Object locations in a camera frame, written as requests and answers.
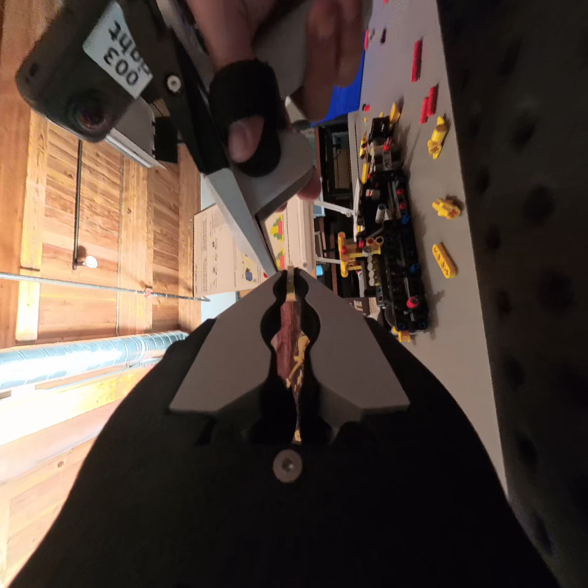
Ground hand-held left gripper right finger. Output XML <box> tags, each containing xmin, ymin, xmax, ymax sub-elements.
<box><xmin>294</xmin><ymin>269</ymin><xmax>411</xmax><ymax>435</ymax></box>

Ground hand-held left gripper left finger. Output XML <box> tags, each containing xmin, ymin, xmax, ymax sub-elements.
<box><xmin>169</xmin><ymin>270</ymin><xmax>295</xmax><ymax>435</ymax></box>

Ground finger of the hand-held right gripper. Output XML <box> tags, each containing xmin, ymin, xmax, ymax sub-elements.
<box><xmin>203</xmin><ymin>167</ymin><xmax>283</xmax><ymax>277</ymax></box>

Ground yellow black lego car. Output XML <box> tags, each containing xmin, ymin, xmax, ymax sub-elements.
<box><xmin>337</xmin><ymin>103</ymin><xmax>431</xmax><ymax>344</ymax></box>

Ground yellow lego axle connector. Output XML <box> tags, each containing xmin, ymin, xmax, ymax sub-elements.
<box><xmin>432</xmin><ymin>196</ymin><xmax>462</xmax><ymax>220</ymax></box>

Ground yellow wedge lego connector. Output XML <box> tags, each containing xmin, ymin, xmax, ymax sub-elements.
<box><xmin>427</xmin><ymin>116</ymin><xmax>450</xmax><ymax>160</ymax></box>

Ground bent red lego piece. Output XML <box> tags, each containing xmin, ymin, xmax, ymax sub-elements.
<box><xmin>419</xmin><ymin>84</ymin><xmax>440</xmax><ymax>126</ymax></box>

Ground person's right hand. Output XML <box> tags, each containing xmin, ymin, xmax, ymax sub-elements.
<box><xmin>186</xmin><ymin>0</ymin><xmax>368</xmax><ymax>203</ymax></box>

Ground printed instruction sheet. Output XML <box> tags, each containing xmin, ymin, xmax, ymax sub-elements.
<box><xmin>193</xmin><ymin>207</ymin><xmax>276</xmax><ymax>296</ymax></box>

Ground metal conduit pipe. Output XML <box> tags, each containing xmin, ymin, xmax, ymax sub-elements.
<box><xmin>0</xmin><ymin>272</ymin><xmax>211</xmax><ymax>303</ymax></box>

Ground blue storage bin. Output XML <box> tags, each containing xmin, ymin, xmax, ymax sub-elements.
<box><xmin>317</xmin><ymin>78</ymin><xmax>364</xmax><ymax>127</ymax></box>

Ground black perforated mat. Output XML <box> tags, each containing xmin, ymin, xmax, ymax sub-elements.
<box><xmin>436</xmin><ymin>0</ymin><xmax>588</xmax><ymax>588</ymax></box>

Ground silver ventilation duct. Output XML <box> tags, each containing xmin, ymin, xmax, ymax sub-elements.
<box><xmin>0</xmin><ymin>331</ymin><xmax>189</xmax><ymax>391</ymax></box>

